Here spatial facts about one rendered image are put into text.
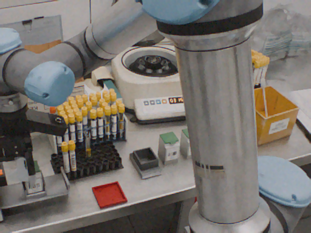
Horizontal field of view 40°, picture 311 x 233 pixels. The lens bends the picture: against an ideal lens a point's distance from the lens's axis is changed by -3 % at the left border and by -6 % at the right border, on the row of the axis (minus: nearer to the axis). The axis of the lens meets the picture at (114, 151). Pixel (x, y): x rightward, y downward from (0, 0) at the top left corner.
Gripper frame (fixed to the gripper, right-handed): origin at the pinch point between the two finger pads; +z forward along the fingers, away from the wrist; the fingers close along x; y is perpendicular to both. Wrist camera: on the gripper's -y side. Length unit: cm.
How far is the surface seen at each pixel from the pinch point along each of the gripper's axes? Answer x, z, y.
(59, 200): 1.7, 8.6, -5.4
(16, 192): -0.2, 4.6, 4.4
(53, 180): -1.4, 4.6, -5.0
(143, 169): -0.2, 7.0, -27.7
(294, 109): 0, -1, -74
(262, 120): 0, 0, -63
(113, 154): -7.4, 6.3, -22.5
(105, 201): 5.7, 8.4, -15.9
